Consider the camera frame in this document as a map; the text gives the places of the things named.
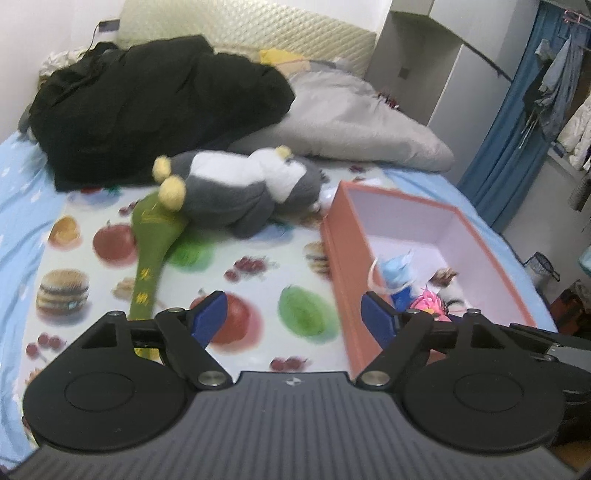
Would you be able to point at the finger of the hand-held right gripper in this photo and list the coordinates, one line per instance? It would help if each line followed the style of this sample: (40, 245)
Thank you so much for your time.
(540, 339)

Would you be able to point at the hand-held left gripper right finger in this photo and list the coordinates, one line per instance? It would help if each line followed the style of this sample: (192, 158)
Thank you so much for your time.
(378, 318)

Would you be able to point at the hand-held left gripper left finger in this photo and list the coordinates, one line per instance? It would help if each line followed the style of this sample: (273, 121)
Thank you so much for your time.
(210, 318)

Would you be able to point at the blue printed plastic bag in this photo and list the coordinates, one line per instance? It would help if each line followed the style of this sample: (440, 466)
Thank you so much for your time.
(405, 297)

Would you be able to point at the blue face mask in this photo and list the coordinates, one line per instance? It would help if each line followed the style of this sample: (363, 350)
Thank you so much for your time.
(399, 272)

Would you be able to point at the pink feather bird toy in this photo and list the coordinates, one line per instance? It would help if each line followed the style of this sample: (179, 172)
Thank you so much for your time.
(427, 302)

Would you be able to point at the orange cardboard box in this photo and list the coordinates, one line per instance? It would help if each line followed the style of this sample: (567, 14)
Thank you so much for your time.
(344, 277)

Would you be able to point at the dark brown bag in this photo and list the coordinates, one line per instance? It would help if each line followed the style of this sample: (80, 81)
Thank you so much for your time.
(572, 302)

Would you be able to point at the small waste bin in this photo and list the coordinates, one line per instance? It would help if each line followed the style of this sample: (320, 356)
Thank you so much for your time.
(542, 265)

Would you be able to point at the fruit printed mat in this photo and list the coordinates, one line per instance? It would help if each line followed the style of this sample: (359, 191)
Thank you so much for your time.
(268, 258)

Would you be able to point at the green plush massage stick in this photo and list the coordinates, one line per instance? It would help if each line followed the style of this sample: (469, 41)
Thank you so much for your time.
(150, 258)

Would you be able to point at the grey penguin plush toy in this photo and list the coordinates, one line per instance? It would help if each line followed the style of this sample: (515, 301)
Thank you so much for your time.
(231, 194)

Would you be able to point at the blue curtain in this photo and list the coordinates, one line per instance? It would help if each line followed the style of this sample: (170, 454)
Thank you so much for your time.
(503, 152)

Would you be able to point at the white hanging jacket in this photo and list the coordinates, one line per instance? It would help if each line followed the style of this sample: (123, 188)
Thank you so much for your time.
(577, 134)

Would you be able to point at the red patterned cloth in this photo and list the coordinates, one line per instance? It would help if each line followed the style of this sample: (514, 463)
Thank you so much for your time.
(388, 101)

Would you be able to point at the light blue bed sheet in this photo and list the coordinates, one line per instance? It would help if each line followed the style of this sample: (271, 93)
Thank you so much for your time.
(23, 207)

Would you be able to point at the black padded jacket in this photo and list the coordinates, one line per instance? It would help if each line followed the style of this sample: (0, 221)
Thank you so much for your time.
(161, 106)

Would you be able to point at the white wardrobe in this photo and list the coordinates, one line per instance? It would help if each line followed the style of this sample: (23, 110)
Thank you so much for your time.
(438, 83)

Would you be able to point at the hanging denim clothes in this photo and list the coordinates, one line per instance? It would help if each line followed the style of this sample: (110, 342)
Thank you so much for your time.
(554, 92)

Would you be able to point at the grey cushion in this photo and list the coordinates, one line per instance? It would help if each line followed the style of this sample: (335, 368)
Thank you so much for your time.
(27, 122)

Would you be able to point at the yellow pillow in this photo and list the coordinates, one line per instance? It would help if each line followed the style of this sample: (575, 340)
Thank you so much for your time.
(277, 56)

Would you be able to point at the cream quilted headboard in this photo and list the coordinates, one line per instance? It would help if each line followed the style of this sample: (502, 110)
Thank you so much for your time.
(254, 23)

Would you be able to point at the white crumpled clothes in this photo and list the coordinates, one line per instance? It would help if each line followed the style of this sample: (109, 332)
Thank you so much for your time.
(57, 60)

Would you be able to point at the black wall socket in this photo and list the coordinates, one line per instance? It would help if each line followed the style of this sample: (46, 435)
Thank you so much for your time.
(110, 25)

